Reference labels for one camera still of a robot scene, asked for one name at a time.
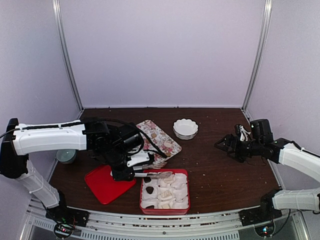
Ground red tin box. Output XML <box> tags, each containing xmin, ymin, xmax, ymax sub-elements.
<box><xmin>139</xmin><ymin>169</ymin><xmax>191</xmax><ymax>216</ymax></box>

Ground left aluminium frame post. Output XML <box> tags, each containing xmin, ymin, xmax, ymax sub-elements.
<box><xmin>52</xmin><ymin>0</ymin><xmax>83</xmax><ymax>110</ymax></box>

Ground aluminium frame post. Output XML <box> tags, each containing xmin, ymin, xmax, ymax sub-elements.
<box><xmin>242</xmin><ymin>0</ymin><xmax>273</xmax><ymax>112</ymax></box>
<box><xmin>52</xmin><ymin>0</ymin><xmax>83</xmax><ymax>110</ymax></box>

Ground dark heart chocolate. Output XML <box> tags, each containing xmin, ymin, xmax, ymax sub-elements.
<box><xmin>145</xmin><ymin>186</ymin><xmax>154</xmax><ymax>195</ymax></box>

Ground dark square chocolate packed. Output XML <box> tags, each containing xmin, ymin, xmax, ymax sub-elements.
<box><xmin>143</xmin><ymin>177</ymin><xmax>151</xmax><ymax>183</ymax></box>

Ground pale green ceramic bowl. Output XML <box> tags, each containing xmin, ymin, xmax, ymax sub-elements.
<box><xmin>55</xmin><ymin>149</ymin><xmax>77</xmax><ymax>164</ymax></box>

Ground white ridged chocolate packed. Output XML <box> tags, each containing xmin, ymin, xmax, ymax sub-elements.
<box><xmin>159</xmin><ymin>190</ymin><xmax>173</xmax><ymax>200</ymax></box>

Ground right aluminium frame post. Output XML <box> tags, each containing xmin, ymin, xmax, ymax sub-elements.
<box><xmin>242</xmin><ymin>0</ymin><xmax>273</xmax><ymax>112</ymax></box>

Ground white oval chocolate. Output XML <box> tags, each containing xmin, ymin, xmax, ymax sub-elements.
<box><xmin>163</xmin><ymin>175</ymin><xmax>175</xmax><ymax>184</ymax></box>
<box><xmin>163</xmin><ymin>141</ymin><xmax>172</xmax><ymax>148</ymax></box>

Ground dark chocolate front cell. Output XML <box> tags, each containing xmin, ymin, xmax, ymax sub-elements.
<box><xmin>145</xmin><ymin>205</ymin><xmax>155</xmax><ymax>209</ymax></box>

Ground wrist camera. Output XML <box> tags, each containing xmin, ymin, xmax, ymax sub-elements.
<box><xmin>126</xmin><ymin>151</ymin><xmax>155</xmax><ymax>168</ymax></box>
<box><xmin>234</xmin><ymin>124</ymin><xmax>252</xmax><ymax>142</ymax></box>

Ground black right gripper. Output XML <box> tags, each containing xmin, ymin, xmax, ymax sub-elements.
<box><xmin>214</xmin><ymin>134</ymin><xmax>263</xmax><ymax>163</ymax></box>

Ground front aluminium rail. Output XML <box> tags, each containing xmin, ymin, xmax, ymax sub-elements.
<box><xmin>18</xmin><ymin>197</ymin><xmax>312</xmax><ymax>240</ymax></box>

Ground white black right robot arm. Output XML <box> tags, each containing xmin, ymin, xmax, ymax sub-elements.
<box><xmin>214</xmin><ymin>119</ymin><xmax>320</xmax><ymax>226</ymax></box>

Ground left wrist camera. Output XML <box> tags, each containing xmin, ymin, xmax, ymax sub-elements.
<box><xmin>126</xmin><ymin>151</ymin><xmax>155</xmax><ymax>168</ymax></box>

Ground red tin lid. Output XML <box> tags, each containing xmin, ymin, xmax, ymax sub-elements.
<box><xmin>84</xmin><ymin>165</ymin><xmax>137</xmax><ymax>205</ymax></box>

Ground floral rectangular tray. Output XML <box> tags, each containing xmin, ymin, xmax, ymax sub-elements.
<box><xmin>136</xmin><ymin>120</ymin><xmax>182</xmax><ymax>169</ymax></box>

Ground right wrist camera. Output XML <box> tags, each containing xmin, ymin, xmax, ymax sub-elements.
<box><xmin>234</xmin><ymin>124</ymin><xmax>252</xmax><ymax>142</ymax></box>

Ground white paper cup liners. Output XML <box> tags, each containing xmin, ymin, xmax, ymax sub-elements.
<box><xmin>140</xmin><ymin>172</ymin><xmax>190</xmax><ymax>210</ymax></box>

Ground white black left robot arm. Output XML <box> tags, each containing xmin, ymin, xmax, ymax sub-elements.
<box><xmin>0</xmin><ymin>118</ymin><xmax>150</xmax><ymax>222</ymax></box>

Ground white scalloped ceramic dish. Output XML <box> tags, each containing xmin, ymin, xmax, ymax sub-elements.
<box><xmin>173</xmin><ymin>118</ymin><xmax>199</xmax><ymax>140</ymax></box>

